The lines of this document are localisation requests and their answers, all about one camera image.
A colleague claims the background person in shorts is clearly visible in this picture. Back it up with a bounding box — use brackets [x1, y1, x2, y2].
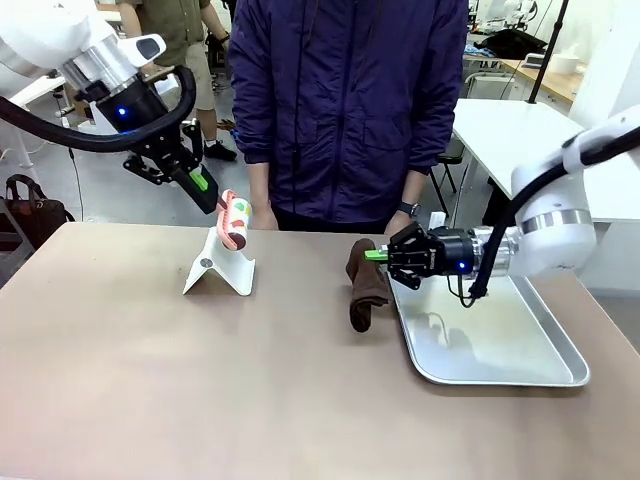
[119, 0, 239, 163]

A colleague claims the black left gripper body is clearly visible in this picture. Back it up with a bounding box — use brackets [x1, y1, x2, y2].
[73, 76, 186, 167]

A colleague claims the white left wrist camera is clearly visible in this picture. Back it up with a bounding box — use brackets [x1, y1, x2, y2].
[116, 33, 168, 69]

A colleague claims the person right forearm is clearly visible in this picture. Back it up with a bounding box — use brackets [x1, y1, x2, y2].
[247, 162, 274, 205]

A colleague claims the purple jacket person torso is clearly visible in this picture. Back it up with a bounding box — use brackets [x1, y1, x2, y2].
[227, 0, 470, 234]

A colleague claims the person left forearm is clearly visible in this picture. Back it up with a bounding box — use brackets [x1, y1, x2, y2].
[399, 168, 432, 206]

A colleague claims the silver metal tray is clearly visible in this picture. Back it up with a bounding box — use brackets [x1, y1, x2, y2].
[388, 272, 591, 388]

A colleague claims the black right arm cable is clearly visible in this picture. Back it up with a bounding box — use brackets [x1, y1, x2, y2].
[446, 133, 640, 309]

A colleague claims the person right hand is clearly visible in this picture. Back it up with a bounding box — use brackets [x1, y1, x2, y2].
[249, 196, 280, 232]

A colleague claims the black stand pole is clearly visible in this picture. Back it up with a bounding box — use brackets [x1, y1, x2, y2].
[528, 0, 572, 105]

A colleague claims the white lint roller stand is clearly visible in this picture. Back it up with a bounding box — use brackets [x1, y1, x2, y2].
[181, 226, 257, 298]

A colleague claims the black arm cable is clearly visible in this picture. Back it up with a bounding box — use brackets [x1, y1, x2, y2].
[446, 133, 640, 309]
[0, 64, 198, 154]

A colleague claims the person left hand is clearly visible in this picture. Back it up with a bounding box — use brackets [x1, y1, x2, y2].
[383, 211, 419, 235]

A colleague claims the black cloth heap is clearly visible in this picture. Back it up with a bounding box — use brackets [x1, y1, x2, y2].
[479, 28, 549, 59]

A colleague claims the brown cloth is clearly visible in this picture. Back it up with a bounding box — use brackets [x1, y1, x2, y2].
[345, 237, 392, 334]

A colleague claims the pink lint roller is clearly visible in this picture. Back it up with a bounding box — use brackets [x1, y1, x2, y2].
[215, 188, 255, 252]

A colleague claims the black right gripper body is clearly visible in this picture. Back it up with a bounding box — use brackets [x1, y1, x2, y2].
[423, 226, 484, 279]

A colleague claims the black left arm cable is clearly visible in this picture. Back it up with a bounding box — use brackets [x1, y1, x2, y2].
[0, 64, 198, 154]

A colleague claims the dark brown handbag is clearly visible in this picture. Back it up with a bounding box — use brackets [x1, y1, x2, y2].
[3, 173, 77, 250]

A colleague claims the white side table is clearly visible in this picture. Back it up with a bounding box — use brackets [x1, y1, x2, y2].
[451, 97, 640, 225]

